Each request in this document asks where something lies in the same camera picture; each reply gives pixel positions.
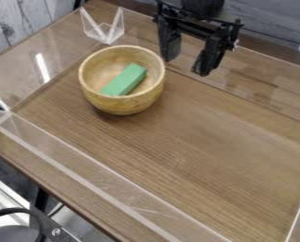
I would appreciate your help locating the green rectangular block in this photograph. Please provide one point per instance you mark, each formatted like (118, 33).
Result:
(126, 80)

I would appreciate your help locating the black table leg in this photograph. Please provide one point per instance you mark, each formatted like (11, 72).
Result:
(41, 200)

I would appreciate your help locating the clear acrylic enclosure wall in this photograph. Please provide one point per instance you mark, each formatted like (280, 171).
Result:
(201, 169)

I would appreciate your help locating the clear acrylic corner bracket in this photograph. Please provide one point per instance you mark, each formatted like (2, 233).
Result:
(105, 33)

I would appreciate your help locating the black metal base plate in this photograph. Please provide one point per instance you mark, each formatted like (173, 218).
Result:
(53, 230)

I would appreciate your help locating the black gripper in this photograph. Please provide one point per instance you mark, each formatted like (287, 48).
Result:
(205, 18)

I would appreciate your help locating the brown wooden bowl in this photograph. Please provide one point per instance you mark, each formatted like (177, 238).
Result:
(104, 65)

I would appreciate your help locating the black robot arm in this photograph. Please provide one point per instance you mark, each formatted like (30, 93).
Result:
(197, 18)

